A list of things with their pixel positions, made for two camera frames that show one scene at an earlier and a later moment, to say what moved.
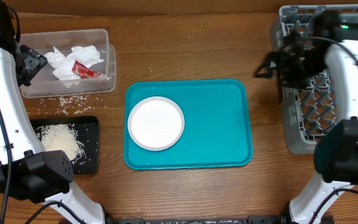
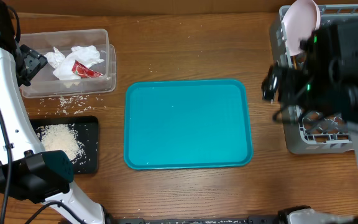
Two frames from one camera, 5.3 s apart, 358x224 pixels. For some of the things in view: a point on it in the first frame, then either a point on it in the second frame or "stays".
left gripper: x=35 y=61 stays
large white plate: x=156 y=123 -> x=300 y=20
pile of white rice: x=61 y=137 stays
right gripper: x=279 y=58 -> x=286 y=94
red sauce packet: x=84 y=71 stays
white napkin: x=86 y=55 stays
